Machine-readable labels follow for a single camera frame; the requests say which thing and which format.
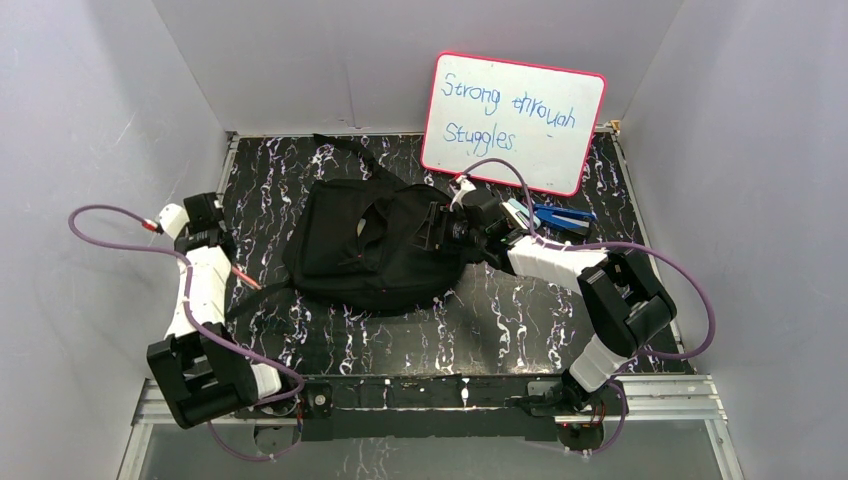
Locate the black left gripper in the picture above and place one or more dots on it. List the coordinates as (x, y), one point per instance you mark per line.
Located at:
(201, 240)

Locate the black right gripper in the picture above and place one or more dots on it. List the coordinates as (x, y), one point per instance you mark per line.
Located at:
(424, 237)

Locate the black backpack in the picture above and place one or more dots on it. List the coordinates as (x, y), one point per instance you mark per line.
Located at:
(352, 244)

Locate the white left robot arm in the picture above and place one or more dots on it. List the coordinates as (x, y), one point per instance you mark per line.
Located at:
(200, 379)

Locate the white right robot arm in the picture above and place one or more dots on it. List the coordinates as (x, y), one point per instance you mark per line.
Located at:
(626, 302)

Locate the pink framed whiteboard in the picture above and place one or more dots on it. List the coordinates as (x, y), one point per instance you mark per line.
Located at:
(539, 119)

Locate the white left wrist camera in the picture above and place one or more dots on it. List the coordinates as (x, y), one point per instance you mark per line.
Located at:
(173, 219)

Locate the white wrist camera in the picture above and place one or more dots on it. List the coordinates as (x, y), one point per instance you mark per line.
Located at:
(173, 219)
(461, 186)

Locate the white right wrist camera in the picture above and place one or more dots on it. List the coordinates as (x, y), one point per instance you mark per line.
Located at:
(461, 186)

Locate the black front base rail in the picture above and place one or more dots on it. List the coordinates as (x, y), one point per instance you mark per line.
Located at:
(443, 406)

